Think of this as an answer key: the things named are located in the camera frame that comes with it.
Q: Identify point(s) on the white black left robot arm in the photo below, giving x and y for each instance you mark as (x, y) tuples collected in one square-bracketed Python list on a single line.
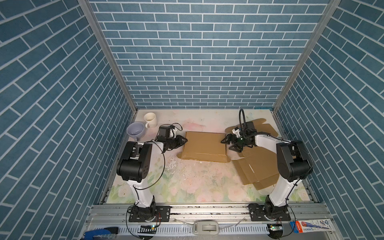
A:
[(134, 166)]

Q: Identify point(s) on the blue black tool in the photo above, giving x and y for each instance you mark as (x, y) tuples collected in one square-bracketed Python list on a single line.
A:
[(101, 234)]

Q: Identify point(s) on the aluminium corner post left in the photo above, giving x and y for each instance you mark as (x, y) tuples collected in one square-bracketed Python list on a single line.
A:
[(95, 26)]

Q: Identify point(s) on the brown cardboard box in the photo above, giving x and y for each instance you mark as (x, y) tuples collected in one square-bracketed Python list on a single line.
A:
[(256, 166), (207, 147)]

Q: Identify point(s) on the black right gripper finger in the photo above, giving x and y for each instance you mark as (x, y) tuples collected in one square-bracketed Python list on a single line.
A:
[(234, 148), (229, 138)]

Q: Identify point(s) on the white red blue tube box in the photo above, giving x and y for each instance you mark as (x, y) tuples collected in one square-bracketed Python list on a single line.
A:
[(309, 226)]

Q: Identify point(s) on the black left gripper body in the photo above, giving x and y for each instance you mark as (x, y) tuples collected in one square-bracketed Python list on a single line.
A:
[(166, 141)]

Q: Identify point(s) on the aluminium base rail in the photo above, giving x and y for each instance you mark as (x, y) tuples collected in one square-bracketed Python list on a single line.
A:
[(234, 221)]

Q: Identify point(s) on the cream ceramic mug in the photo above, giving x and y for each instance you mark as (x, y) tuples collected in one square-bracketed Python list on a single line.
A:
[(151, 120)]

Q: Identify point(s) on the aluminium corner post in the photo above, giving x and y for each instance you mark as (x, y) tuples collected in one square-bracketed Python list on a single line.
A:
[(95, 26), (315, 36)]

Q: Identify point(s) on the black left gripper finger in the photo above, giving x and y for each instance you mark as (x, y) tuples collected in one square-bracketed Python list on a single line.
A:
[(178, 145), (181, 139)]

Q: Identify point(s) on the lavender ceramic bowl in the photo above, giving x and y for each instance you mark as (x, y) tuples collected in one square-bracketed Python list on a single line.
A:
[(136, 130)]

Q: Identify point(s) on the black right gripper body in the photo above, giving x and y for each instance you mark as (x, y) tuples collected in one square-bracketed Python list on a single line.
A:
[(241, 141)]

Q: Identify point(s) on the aluminium corner post right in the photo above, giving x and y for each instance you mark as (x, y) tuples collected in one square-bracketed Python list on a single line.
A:
[(315, 36)]

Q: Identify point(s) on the grey plastic clamp handle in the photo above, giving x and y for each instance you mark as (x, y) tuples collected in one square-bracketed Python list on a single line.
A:
[(206, 228)]

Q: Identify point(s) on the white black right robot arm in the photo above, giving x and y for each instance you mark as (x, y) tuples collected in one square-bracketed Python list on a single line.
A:
[(293, 162)]

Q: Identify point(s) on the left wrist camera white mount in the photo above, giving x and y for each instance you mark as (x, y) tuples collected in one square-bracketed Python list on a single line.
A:
[(171, 131)]

